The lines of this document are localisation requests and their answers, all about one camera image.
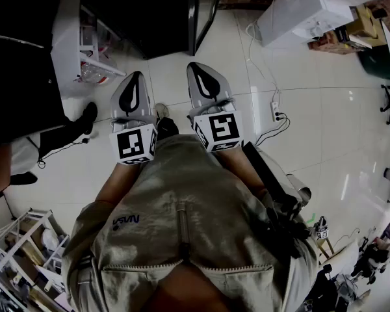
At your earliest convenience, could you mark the white cable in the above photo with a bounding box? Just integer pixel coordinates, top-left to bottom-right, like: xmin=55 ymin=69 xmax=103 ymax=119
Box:
xmin=245 ymin=0 xmax=281 ymax=103

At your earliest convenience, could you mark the person's left forearm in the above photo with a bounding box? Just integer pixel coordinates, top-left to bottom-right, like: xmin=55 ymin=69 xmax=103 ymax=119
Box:
xmin=99 ymin=161 xmax=144 ymax=209

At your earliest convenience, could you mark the person's beige shoe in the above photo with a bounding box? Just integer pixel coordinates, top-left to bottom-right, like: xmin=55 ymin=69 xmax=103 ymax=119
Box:
xmin=155 ymin=102 xmax=170 ymax=120

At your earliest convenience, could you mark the white metal shelf rack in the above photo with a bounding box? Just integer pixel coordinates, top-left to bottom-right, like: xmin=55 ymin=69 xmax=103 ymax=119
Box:
xmin=0 ymin=207 xmax=73 ymax=312

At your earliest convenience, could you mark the black floor cable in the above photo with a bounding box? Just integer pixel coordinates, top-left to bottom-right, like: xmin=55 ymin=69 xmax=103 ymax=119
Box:
xmin=36 ymin=136 xmax=92 ymax=169

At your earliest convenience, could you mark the grey metal cylinder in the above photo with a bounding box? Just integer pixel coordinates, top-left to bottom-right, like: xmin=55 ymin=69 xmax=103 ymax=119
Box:
xmin=285 ymin=173 xmax=313 ymax=208

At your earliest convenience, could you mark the clear plastic bottle red label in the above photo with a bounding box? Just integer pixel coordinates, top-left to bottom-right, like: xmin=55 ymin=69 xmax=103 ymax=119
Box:
xmin=80 ymin=59 xmax=118 ymax=86

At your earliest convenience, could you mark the white power strip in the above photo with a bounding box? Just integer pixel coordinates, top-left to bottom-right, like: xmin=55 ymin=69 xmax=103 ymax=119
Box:
xmin=270 ymin=100 xmax=281 ymax=124

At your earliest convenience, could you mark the dark green bin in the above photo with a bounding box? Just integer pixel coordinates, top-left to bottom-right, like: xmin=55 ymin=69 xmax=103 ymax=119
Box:
xmin=358 ymin=44 xmax=390 ymax=81

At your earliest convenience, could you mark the person's right forearm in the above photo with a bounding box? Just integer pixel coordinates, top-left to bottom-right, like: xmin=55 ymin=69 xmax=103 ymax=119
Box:
xmin=214 ymin=146 xmax=269 ymax=200

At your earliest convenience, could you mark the spare hand-held gripper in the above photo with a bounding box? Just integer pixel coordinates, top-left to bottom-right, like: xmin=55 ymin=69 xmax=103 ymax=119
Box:
xmin=313 ymin=215 xmax=332 ymax=241

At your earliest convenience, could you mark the black flat panel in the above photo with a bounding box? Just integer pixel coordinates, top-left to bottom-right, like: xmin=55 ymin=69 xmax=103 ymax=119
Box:
xmin=0 ymin=31 xmax=68 ymax=151

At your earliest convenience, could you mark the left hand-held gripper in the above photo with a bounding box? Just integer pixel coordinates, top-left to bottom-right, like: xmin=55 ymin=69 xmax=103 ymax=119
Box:
xmin=109 ymin=70 xmax=159 ymax=166

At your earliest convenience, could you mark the black shoulder strap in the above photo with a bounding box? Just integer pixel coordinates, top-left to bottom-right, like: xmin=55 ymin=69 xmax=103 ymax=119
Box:
xmin=241 ymin=140 xmax=310 ymax=242

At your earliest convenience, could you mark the red brown cardboard box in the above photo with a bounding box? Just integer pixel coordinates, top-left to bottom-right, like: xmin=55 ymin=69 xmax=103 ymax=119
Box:
xmin=307 ymin=31 xmax=349 ymax=55

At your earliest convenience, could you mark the person's beige jacket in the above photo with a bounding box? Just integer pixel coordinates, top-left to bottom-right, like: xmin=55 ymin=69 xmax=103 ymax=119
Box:
xmin=60 ymin=134 xmax=320 ymax=312

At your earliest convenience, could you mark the white water dispenser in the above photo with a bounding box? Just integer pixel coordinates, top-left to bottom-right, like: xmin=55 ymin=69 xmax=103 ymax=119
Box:
xmin=255 ymin=0 xmax=356 ymax=49

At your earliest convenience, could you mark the wooden stool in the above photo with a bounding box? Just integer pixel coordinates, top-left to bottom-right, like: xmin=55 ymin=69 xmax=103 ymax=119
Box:
xmin=316 ymin=235 xmax=336 ymax=260

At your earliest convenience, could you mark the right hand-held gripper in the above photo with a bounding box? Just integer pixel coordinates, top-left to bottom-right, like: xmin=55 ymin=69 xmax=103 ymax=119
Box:
xmin=186 ymin=61 xmax=244 ymax=154

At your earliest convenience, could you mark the white side cabinet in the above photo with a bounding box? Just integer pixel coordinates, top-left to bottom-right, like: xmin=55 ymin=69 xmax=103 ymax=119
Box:
xmin=50 ymin=0 xmax=128 ymax=98

